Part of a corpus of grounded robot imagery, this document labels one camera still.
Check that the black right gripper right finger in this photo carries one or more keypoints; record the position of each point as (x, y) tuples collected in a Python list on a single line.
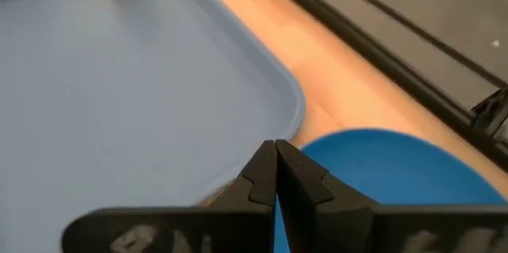
[(357, 225)]

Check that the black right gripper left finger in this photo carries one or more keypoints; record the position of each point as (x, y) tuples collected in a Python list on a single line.
[(178, 225)]

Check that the blue round plate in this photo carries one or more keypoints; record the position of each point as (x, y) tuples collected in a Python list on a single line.
[(397, 165)]

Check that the light blue plastic tray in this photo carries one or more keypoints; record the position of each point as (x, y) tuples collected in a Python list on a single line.
[(119, 106)]

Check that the small white floor scrap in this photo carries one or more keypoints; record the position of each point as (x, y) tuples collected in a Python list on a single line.
[(496, 43)]

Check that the black aluminium table frame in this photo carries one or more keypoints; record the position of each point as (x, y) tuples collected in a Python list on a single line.
[(397, 66)]

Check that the black bar camera mount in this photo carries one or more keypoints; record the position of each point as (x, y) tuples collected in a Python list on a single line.
[(494, 110)]

